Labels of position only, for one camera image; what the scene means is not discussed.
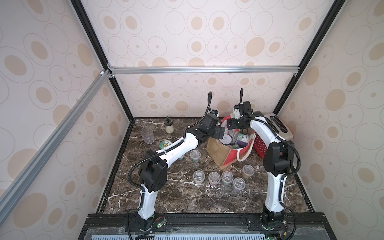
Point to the seed jar green label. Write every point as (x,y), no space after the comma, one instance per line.
(195,155)

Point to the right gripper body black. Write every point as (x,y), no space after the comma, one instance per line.
(231,123)

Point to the red burlap canvas bag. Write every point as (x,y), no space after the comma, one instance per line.
(225,155)

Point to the horizontal aluminium rail back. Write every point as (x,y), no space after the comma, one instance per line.
(211,70)

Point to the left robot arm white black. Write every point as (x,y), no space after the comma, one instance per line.
(151,174)

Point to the seed jar yellow label back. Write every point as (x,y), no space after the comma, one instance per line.
(248,171)

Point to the seed jar orange label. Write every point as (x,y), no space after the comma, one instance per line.
(199,177)

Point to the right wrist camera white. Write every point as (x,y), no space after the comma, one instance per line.
(237,114)

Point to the clear plastic cup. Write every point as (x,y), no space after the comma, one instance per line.
(148,136)

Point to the glass sugar jar black lid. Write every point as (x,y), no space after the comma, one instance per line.
(169,125)

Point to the aluminium rail left wall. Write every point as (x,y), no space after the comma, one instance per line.
(18,188)

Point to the seed jar sunflower label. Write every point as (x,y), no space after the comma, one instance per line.
(165,144)

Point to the wide jar purple flower label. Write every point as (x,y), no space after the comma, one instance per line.
(240,139)

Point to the seed jar red label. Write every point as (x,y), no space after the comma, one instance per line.
(227,178)

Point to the red silver toaster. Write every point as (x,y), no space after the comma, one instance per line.
(267,131)

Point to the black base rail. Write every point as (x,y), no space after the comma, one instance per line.
(303,226)

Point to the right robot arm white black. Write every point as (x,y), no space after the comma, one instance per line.
(280,160)

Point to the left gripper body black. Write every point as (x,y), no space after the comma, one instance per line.
(215,132)

